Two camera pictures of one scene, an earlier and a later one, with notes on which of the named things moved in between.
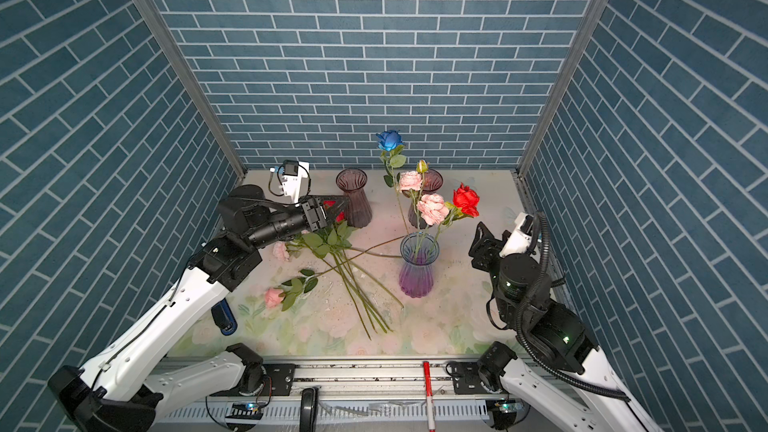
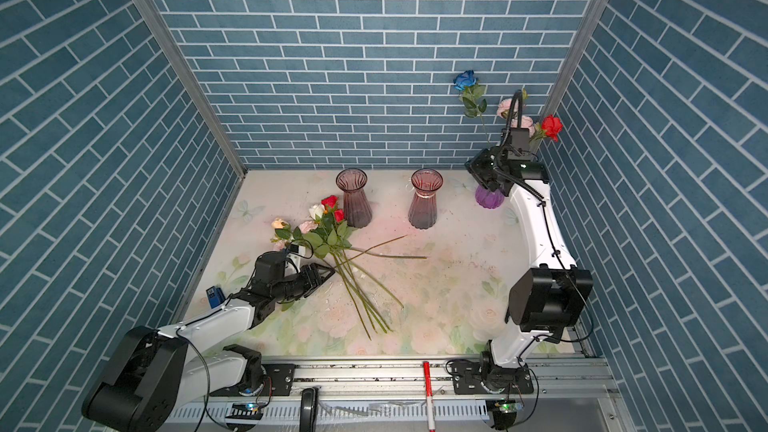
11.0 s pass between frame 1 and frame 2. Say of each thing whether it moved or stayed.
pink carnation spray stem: moved
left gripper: moved
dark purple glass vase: stayed
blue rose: moved
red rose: moved
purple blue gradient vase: moved
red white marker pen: stayed
